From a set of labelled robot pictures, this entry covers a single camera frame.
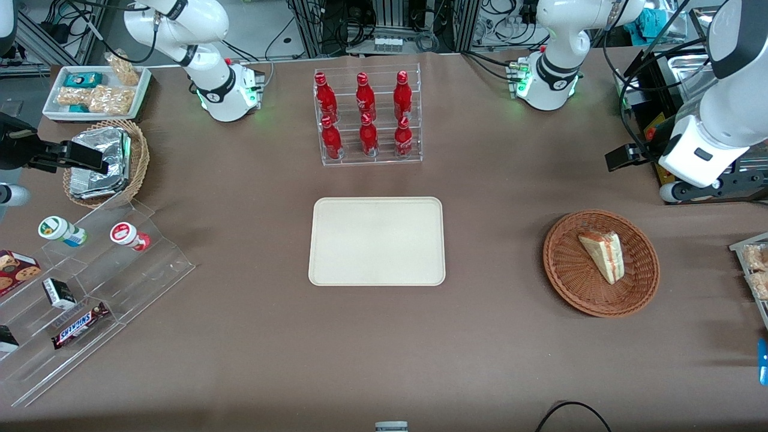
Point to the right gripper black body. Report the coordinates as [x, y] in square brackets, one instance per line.
[13, 146]

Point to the triangular sandwich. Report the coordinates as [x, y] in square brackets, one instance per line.
[606, 257]

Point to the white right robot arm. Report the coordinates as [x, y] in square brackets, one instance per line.
[211, 84]

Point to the white rectangular snack tray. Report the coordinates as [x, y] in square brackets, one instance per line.
[96, 114]

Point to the deep light wicker basket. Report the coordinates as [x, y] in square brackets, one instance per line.
[141, 156]

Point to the grey tray with snacks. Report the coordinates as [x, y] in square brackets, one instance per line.
[750, 282]

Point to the flat brown wicker basket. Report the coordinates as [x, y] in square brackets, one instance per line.
[570, 270]

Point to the beige plastic serving tray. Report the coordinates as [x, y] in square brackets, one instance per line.
[377, 241]

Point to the foil wrapped package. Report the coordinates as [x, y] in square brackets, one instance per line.
[90, 183]
[105, 141]

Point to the small packed rice cracker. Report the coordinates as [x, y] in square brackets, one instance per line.
[73, 96]

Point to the large packed rice cracker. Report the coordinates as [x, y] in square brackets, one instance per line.
[111, 99]

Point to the black food warmer cabinet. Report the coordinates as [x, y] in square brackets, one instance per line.
[651, 90]

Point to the teal snack box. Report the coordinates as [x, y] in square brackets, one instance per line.
[83, 79]

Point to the green lid yoghurt cup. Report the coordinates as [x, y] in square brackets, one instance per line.
[57, 230]

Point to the red lid yoghurt cup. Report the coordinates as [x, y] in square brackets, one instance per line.
[127, 234]

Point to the packed rice cracker snack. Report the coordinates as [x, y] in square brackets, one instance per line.
[759, 270]

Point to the clear bag of nut snacks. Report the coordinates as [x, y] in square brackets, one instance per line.
[124, 69]

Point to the stainless steel pan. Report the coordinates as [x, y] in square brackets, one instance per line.
[684, 67]

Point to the red cookie box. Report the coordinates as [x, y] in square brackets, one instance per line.
[15, 271]

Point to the clear acrylic stepped display stand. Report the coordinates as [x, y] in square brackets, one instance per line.
[120, 282]

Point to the small black white box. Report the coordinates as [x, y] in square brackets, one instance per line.
[59, 293]

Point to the snickers chocolate bar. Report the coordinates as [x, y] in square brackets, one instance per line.
[80, 326]

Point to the blue plastic object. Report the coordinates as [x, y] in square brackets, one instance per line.
[763, 362]

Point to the dark snack package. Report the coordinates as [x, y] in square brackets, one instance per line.
[7, 339]

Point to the red cola bottle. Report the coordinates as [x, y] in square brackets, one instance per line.
[404, 139]
[365, 99]
[326, 99]
[402, 97]
[369, 139]
[332, 141]

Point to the clear acrylic bottle rack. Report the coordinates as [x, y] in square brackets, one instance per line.
[372, 161]

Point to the white power strip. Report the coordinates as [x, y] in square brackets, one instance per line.
[387, 44]

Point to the grey device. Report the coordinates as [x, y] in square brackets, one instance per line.
[391, 427]

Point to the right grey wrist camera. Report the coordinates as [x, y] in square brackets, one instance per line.
[13, 195]

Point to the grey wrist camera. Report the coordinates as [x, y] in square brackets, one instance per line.
[13, 195]
[678, 192]

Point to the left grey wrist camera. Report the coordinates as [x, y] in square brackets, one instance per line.
[678, 192]

